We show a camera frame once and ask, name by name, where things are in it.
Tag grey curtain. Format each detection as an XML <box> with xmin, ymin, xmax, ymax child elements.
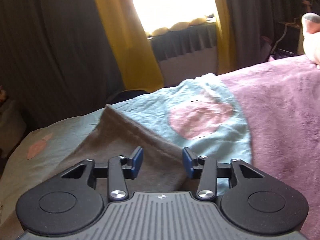
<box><xmin>1</xmin><ymin>0</ymin><xmax>124</xmax><ymax>127</ymax></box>

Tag grey sweatpants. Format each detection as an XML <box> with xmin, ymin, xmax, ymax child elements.
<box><xmin>0</xmin><ymin>103</ymin><xmax>201</xmax><ymax>240</ymax></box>

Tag grey pleated radiator cover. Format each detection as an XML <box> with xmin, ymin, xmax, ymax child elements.
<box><xmin>149</xmin><ymin>22</ymin><xmax>219</xmax><ymax>87</ymax></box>

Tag purple fleece blanket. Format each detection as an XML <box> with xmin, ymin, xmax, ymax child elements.
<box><xmin>221</xmin><ymin>55</ymin><xmax>319</xmax><ymax>239</ymax></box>

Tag light blue patterned bedsheet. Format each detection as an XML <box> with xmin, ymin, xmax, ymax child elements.
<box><xmin>1</xmin><ymin>74</ymin><xmax>252</xmax><ymax>222</ymax></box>

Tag yellow curtain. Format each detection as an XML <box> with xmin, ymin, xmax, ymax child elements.
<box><xmin>95</xmin><ymin>0</ymin><xmax>164</xmax><ymax>92</ymax></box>

